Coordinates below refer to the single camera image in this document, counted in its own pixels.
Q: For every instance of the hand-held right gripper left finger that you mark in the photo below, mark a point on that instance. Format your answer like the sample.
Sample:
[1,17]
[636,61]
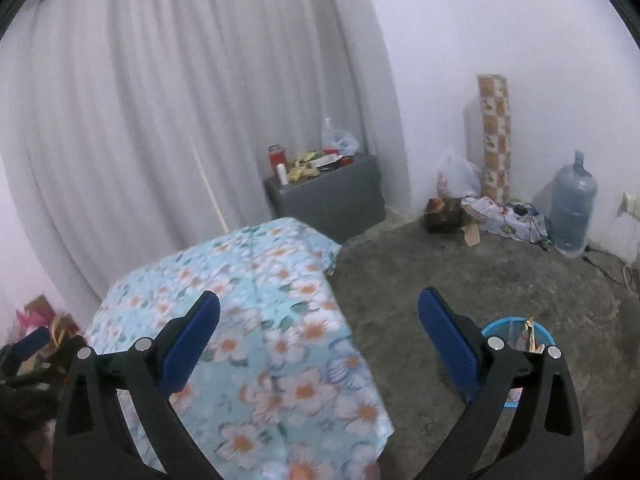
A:
[192,345]

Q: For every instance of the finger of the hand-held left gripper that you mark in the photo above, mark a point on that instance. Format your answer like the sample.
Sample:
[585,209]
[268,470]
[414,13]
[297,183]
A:
[62,355]
[30,345]

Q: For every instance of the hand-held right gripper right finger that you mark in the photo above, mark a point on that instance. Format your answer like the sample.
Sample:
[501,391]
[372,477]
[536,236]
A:
[447,345]

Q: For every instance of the blue plastic basket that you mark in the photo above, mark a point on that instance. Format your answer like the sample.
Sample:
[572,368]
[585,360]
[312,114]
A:
[500,330]

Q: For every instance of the pink tissue paper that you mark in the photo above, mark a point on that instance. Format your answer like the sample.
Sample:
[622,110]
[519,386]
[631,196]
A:
[30,320]

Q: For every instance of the cardboard box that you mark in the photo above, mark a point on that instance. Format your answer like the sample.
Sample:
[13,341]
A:
[37,305]

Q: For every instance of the floral blue tablecloth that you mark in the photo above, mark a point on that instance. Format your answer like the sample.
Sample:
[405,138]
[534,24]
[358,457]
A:
[280,310]

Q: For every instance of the brown paper scrap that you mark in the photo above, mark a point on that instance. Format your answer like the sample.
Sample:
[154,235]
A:
[471,235]

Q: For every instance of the dark basket with scraps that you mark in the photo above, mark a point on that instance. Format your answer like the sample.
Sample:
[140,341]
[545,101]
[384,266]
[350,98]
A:
[442,215]

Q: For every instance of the cream wooden stick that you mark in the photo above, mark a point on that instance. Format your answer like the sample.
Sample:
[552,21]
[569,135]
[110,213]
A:
[212,195]

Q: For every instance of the white plastic bag red print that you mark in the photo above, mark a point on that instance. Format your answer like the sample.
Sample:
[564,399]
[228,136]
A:
[457,177]

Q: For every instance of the grey cabinet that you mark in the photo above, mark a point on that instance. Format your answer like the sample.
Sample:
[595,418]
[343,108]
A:
[330,200]

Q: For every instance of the blue water jug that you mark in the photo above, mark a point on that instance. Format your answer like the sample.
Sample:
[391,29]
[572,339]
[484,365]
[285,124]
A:
[572,205]

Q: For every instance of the small white bottle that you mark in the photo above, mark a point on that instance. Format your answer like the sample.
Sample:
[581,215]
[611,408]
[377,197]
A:
[283,175]

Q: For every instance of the red thermos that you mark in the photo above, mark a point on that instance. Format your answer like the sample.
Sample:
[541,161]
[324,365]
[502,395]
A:
[275,157]

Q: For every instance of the pile of snack packets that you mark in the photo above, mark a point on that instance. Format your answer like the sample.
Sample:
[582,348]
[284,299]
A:
[310,165]

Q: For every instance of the patterned paper roll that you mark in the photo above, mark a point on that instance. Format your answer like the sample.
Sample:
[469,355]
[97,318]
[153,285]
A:
[495,135]

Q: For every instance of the clear plastic bag with knot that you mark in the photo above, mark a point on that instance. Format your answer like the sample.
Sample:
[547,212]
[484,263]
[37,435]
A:
[337,140]

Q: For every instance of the white curtain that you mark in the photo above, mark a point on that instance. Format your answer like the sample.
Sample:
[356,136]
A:
[175,85]

